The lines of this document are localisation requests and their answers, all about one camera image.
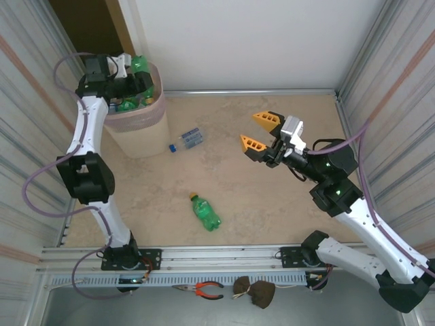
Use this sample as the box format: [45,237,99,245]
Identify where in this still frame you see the translucent pink bin liner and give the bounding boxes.
[103,60,168,134]

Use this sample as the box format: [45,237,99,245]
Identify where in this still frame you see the beige ribbed plastic bin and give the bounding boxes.
[101,60,171,160]

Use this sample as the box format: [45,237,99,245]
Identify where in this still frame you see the clear bottle grey blue label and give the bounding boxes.
[169,128,205,153]

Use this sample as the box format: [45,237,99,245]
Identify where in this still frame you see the brown wooden door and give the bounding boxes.
[47,0,137,58]

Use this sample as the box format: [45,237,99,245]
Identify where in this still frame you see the small black controller board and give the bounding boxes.
[304,271,330,291]
[117,275,150,293]

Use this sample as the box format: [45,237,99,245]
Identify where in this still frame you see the brown cloth bundle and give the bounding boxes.
[232,275,277,310]

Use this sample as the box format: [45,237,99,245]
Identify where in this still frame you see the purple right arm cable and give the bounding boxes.
[305,117,435,291]

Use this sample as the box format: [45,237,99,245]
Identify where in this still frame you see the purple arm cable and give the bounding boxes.
[22,52,135,300]
[305,117,435,291]

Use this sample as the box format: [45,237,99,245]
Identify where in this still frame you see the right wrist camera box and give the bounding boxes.
[279,115,307,156]

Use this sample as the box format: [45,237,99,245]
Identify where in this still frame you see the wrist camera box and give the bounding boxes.
[107,54,133,79]
[279,115,307,156]

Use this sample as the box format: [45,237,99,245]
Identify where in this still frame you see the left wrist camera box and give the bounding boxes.
[107,54,133,79]

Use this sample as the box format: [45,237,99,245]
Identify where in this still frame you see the aluminium frame rail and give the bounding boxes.
[334,94,387,242]
[59,198,76,247]
[169,88,338,98]

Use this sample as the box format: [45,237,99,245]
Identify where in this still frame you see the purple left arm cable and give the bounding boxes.
[22,52,135,300]

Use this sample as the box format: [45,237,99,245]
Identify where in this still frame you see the aluminium corner post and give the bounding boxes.
[40,0,103,103]
[334,0,404,99]

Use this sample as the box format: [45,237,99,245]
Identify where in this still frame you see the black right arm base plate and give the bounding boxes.
[279,244,343,269]

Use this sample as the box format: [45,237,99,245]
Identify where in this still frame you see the wide aluminium mounting rail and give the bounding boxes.
[36,242,407,275]

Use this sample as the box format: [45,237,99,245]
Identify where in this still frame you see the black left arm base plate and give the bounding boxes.
[101,249,162,272]

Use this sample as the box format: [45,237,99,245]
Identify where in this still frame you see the orange handled pliers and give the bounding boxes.
[171,280,225,301]

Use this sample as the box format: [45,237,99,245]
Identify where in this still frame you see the white slotted cable duct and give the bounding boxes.
[49,273,309,289]

